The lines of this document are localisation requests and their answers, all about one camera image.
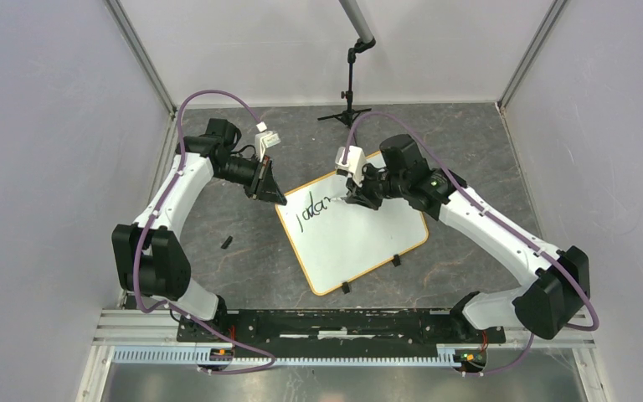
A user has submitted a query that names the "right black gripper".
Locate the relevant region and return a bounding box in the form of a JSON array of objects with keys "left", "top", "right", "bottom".
[{"left": 347, "top": 162, "right": 408, "bottom": 210}]

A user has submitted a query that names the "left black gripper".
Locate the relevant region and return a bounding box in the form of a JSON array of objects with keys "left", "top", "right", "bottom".
[{"left": 215, "top": 153, "right": 287, "bottom": 206}]

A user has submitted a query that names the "yellow framed whiteboard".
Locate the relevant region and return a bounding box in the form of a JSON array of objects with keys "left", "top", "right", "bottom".
[{"left": 275, "top": 173, "right": 430, "bottom": 296}]

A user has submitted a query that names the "black marker cap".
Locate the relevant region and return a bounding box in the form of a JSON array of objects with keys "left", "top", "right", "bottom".
[{"left": 221, "top": 235, "right": 233, "bottom": 250}]

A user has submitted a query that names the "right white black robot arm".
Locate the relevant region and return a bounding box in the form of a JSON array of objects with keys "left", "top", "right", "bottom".
[{"left": 335, "top": 134, "right": 590, "bottom": 342}]

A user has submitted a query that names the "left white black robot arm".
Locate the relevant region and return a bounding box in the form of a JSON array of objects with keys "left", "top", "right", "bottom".
[{"left": 111, "top": 118, "right": 286, "bottom": 342}]

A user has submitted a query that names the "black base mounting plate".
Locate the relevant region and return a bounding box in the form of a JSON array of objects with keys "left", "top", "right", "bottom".
[{"left": 177, "top": 307, "right": 507, "bottom": 359}]

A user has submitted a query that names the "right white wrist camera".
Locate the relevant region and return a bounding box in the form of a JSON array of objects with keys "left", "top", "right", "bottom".
[{"left": 335, "top": 146, "right": 368, "bottom": 187}]

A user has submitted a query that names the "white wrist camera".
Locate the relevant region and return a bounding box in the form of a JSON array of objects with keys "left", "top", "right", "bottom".
[
  {"left": 254, "top": 121, "right": 280, "bottom": 161},
  {"left": 335, "top": 146, "right": 368, "bottom": 187}
]

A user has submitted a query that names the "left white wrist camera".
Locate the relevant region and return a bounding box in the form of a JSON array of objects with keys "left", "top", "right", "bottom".
[{"left": 254, "top": 121, "right": 280, "bottom": 161}]

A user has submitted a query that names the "black tripod camera stand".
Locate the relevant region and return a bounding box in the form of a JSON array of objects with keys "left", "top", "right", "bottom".
[{"left": 317, "top": 37, "right": 376, "bottom": 128}]

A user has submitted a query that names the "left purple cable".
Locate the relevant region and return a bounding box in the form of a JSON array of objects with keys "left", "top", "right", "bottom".
[{"left": 132, "top": 90, "right": 278, "bottom": 376}]

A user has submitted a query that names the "slotted aluminium cable rail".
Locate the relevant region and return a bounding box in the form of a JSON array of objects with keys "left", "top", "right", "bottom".
[{"left": 112, "top": 344, "right": 479, "bottom": 369}]

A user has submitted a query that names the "grey camera boom pole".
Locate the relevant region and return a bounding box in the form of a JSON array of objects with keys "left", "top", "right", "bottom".
[{"left": 339, "top": 0, "right": 374, "bottom": 44}]

